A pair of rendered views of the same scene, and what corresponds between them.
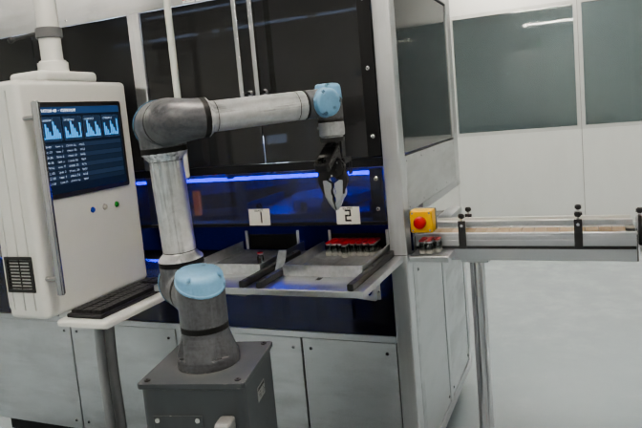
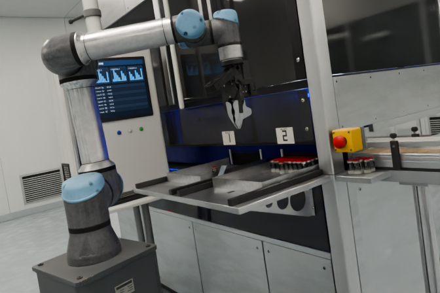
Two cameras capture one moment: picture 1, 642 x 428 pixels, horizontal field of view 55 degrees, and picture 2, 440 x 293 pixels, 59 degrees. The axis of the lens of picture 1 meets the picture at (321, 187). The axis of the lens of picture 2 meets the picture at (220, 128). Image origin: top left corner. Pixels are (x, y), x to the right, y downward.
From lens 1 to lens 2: 0.95 m
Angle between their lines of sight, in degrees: 30
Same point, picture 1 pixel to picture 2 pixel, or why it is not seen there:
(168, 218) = (78, 135)
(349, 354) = (295, 262)
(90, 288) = not seen: hidden behind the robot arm
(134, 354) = (175, 236)
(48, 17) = (88, 2)
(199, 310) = (70, 211)
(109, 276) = (133, 180)
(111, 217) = (136, 138)
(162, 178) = (71, 103)
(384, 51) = not seen: outside the picture
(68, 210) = not seen: hidden behind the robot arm
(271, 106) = (133, 32)
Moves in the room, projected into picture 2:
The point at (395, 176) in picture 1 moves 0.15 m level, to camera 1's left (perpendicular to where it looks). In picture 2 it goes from (318, 96) to (276, 103)
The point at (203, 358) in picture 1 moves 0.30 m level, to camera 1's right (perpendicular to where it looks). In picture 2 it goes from (73, 253) to (159, 261)
